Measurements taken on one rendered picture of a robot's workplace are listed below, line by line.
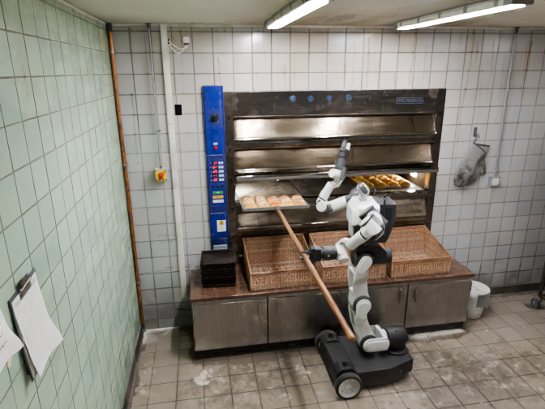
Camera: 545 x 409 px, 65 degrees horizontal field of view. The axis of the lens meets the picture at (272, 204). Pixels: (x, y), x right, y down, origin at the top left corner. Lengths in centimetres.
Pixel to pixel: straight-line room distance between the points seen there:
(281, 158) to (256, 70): 75
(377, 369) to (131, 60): 294
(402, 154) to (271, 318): 185
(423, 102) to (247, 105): 155
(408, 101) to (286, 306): 204
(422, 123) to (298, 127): 113
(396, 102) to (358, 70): 45
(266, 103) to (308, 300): 165
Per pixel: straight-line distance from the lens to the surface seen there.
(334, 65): 370
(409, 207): 420
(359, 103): 380
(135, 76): 356
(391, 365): 349
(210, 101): 350
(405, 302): 390
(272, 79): 358
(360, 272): 309
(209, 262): 352
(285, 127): 363
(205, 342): 364
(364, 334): 342
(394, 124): 394
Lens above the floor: 226
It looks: 18 degrees down
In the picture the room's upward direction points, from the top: straight up
